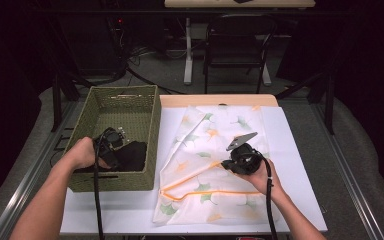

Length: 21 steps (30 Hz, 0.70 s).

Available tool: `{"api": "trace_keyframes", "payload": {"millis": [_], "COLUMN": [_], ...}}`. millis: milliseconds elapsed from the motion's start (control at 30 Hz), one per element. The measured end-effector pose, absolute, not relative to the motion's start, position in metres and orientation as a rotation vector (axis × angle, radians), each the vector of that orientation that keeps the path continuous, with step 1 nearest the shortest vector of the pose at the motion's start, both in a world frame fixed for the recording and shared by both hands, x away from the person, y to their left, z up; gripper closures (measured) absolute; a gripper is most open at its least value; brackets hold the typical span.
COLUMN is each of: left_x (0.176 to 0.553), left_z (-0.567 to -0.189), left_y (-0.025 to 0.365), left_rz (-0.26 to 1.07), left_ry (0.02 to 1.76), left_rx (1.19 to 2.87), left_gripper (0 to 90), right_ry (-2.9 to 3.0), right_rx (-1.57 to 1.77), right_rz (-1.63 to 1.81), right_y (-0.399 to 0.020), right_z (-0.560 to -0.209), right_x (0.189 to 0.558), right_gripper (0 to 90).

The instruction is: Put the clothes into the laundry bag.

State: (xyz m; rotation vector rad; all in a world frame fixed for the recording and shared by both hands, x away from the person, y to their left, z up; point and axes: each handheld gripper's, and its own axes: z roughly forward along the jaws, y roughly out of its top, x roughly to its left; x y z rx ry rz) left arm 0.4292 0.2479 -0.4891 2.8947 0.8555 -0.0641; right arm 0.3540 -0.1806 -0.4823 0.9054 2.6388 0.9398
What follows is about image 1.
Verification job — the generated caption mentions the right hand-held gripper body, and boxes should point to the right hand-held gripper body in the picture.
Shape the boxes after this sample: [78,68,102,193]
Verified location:
[225,131,266,176]

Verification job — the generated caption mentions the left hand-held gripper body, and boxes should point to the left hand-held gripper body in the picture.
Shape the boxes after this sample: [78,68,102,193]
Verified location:
[93,126,129,170]

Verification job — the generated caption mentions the black cloth garment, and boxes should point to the black cloth garment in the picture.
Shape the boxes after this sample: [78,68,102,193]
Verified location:
[74,140,148,174]

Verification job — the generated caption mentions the green woven basket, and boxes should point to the green woven basket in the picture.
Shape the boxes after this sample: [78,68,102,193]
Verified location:
[59,84,162,193]

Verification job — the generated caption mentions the white leaf-print mesh laundry bag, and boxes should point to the white leaf-print mesh laundry bag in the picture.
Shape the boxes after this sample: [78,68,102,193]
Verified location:
[152,104,274,225]

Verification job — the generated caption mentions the person's left hand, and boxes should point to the person's left hand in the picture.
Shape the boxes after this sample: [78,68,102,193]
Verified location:
[63,136,112,172]

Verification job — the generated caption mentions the person's right hand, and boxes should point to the person's right hand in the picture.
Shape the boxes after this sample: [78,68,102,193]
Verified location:
[243,159,283,198]

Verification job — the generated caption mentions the white table board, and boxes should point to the white table board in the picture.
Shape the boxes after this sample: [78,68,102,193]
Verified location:
[59,105,328,234]

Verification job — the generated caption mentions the black metal stand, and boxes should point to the black metal stand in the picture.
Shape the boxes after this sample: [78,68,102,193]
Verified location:
[48,71,93,133]
[274,69,337,136]

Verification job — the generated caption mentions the wooden desk with white legs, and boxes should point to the wooden desk with white legs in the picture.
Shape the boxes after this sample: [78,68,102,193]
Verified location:
[164,0,316,87]

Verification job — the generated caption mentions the black folding chair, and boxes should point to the black folding chair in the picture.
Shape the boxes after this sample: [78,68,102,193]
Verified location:
[202,13,279,95]

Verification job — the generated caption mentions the black device with red light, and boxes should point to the black device with red light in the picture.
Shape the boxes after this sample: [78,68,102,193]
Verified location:
[108,16,128,41]

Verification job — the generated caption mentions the right hand-held gripper cable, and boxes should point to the right hand-held gripper cable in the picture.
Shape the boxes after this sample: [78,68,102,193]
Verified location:
[258,154,279,240]

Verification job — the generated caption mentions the hand-held gripper cable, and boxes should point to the hand-held gripper cable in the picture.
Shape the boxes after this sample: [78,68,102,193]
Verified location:
[92,133,107,240]
[258,154,279,240]

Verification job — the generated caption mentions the left hand-held gripper cable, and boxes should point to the left hand-held gripper cable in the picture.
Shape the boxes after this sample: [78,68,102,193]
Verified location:
[92,133,107,240]

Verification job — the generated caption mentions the black floor cables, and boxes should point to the black floor cables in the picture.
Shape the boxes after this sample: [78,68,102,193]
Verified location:
[126,46,188,96]

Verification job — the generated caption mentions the aluminium rail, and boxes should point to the aluminium rail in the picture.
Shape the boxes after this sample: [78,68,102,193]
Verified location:
[0,99,79,240]
[309,103,384,240]

